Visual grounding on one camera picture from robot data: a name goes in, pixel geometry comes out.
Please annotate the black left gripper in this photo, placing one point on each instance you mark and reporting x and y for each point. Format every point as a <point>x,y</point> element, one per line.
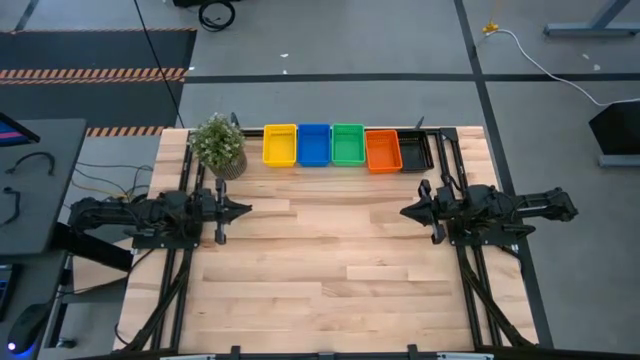
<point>220,235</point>

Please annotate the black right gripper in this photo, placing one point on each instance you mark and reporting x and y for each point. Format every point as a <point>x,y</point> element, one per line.
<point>439,235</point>

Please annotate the black plastic basket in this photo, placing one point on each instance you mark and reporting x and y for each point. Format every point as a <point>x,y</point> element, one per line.
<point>417,155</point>

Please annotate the orange plastic basket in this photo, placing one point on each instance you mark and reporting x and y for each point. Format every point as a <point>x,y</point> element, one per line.
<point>383,152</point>

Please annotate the yellow plastic basket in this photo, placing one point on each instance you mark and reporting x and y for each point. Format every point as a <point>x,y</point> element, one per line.
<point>280,147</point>

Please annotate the green plastic basket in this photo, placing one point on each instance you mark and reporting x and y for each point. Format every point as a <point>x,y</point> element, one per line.
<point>348,146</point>

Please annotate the blue plastic basket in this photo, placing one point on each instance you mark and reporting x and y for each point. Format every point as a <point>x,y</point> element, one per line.
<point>315,147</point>

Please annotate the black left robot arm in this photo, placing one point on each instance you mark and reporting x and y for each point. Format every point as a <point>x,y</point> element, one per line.
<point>100,215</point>

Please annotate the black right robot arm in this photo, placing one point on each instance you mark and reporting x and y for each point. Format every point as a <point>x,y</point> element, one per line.
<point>525,207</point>

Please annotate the potted plant in striped pot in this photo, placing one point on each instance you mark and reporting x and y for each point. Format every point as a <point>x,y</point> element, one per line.
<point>217,142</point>

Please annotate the black table clamp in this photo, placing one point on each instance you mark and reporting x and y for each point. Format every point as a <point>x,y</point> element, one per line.
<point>235,121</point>
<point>420,125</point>
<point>412,352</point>
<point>235,352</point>

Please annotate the black desk leg beam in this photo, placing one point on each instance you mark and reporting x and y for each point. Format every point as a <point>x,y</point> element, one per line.
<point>95,247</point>

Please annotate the black desk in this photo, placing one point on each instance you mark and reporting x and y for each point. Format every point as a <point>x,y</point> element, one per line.
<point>50,210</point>

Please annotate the black angular floor stand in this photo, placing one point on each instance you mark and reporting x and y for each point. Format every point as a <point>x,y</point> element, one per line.
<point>617,130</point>

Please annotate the black caster wheel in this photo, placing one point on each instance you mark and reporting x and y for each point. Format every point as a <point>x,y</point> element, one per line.
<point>66,343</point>

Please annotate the black hazard-striped floor mat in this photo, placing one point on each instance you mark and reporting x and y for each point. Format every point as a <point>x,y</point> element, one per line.
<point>75,50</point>

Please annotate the computer monitor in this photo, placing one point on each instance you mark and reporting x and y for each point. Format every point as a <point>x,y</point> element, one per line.
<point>12,135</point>

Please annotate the black computer mouse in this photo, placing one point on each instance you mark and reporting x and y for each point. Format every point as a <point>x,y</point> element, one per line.
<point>27,325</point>

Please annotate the black keyboard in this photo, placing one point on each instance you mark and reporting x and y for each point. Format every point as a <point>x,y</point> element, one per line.
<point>7,295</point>

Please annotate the grey desk leg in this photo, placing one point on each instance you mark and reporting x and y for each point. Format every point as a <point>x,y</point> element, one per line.
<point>590,29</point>

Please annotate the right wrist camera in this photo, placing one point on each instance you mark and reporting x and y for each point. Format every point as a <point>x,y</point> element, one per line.
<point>450,212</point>

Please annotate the black aluminium table frame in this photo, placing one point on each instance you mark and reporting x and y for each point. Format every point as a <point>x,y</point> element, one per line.
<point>252,132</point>

